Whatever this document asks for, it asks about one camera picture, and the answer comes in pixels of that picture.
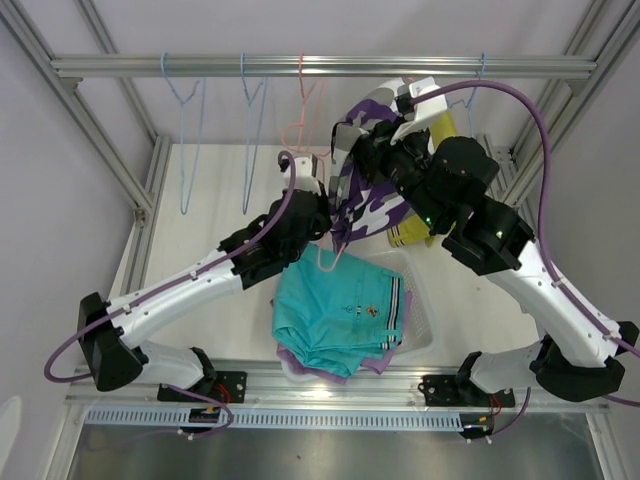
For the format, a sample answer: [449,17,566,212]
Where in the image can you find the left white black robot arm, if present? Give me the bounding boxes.
[78,189,331,401]

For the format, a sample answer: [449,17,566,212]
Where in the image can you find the pink hanger of camouflage trousers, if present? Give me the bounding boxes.
[281,120,347,273]

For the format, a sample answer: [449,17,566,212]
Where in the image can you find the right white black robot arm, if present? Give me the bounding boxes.
[350,121,639,405]

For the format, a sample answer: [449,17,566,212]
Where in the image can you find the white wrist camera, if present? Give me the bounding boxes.
[277,151,324,196]
[391,77,448,145]

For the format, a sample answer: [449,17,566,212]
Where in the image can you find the teal trousers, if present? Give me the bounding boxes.
[272,243,405,379]

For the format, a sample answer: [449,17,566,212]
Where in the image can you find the blue hanger of purple trousers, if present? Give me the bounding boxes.
[240,53,269,215]

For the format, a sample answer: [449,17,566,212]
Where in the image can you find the aluminium frame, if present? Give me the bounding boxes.
[0,0,640,480]

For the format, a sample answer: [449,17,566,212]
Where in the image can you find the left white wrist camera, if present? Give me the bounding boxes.
[277,151,324,196]

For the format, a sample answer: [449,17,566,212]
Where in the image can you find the yellow trousers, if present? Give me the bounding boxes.
[387,110,458,248]

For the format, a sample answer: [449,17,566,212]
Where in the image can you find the grey purple camouflage trousers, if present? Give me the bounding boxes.
[328,78,413,251]

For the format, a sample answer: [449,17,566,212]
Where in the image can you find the white slotted cable duct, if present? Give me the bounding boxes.
[85,406,463,432]

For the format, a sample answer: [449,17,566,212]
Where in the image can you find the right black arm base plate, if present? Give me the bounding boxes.
[419,373,516,441]

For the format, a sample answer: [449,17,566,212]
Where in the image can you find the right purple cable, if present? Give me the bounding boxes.
[409,79,640,441]

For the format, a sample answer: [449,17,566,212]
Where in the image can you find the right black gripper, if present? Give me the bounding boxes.
[345,114,449,233]

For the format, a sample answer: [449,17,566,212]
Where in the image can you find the blue hanger of yellow trousers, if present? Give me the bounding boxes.
[447,53,488,136]

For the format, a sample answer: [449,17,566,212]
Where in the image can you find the pink hanger of teal trousers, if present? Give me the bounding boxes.
[297,52,326,148]

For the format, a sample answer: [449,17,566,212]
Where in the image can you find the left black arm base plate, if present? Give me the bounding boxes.
[157,371,247,436]

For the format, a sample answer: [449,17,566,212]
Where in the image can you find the white plastic basket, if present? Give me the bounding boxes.
[272,249,441,385]

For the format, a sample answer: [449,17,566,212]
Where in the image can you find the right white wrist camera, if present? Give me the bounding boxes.
[391,77,448,145]

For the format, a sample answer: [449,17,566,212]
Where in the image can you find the aluminium hanging rail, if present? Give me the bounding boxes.
[50,54,597,80]

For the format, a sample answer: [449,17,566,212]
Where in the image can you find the light blue wire hanger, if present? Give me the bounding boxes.
[159,52,207,216]

